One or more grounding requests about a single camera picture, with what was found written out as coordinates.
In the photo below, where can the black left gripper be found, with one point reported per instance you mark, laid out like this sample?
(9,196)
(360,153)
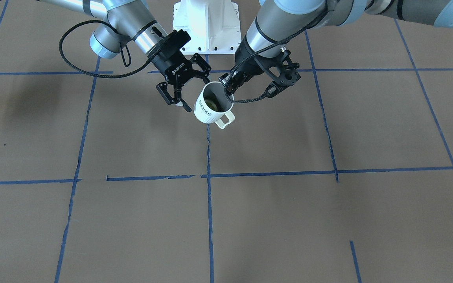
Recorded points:
(246,59)

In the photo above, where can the white mug with lettering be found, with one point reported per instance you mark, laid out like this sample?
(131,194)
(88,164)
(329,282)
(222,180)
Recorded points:
(214,91)

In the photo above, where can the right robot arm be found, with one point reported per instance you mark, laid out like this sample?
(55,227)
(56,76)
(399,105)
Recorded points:
(123,21)

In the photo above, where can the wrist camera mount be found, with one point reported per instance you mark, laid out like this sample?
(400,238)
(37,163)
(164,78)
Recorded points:
(281,69)
(169,45)

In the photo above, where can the yellow lemon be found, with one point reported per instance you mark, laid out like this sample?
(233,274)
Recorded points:
(211,104)

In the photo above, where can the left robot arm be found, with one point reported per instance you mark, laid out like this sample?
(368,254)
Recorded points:
(262,50)

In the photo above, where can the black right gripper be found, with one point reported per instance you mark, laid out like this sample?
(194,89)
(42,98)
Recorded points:
(174,68)

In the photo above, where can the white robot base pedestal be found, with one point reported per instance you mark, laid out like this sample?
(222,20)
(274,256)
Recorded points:
(213,25)

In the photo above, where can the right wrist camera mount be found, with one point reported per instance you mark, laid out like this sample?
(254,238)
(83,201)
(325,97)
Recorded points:
(169,45)

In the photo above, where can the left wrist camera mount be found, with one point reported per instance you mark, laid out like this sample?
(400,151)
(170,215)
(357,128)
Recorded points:
(281,69)

